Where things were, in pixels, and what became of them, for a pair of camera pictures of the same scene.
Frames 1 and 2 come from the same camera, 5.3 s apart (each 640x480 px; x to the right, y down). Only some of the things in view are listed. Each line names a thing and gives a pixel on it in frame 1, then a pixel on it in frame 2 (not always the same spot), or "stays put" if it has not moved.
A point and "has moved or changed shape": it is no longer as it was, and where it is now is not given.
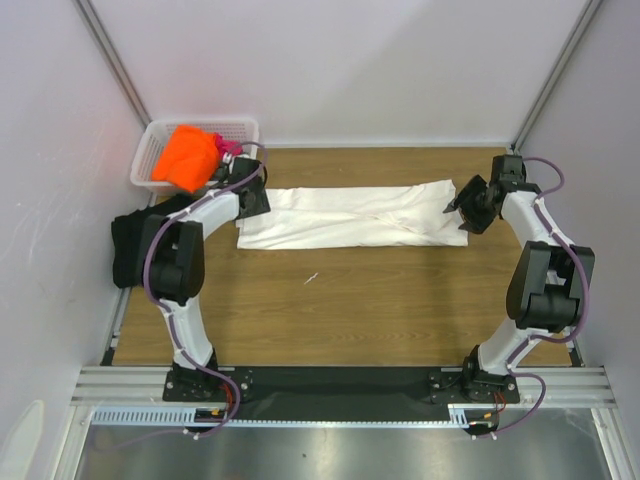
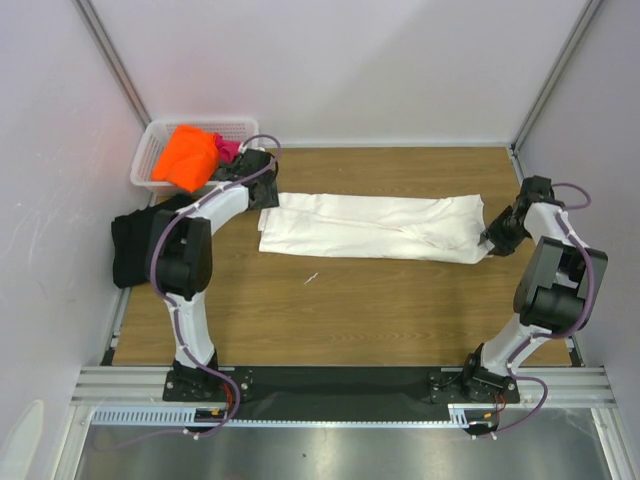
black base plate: x=336 y=393 stays put
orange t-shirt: x=189 y=157 stays put
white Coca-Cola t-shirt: x=381 y=215 has moved or changed shape
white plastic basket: x=151 y=136 stays put
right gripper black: x=473 y=203 -> x=498 y=240
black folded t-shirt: x=128 y=232 stays put
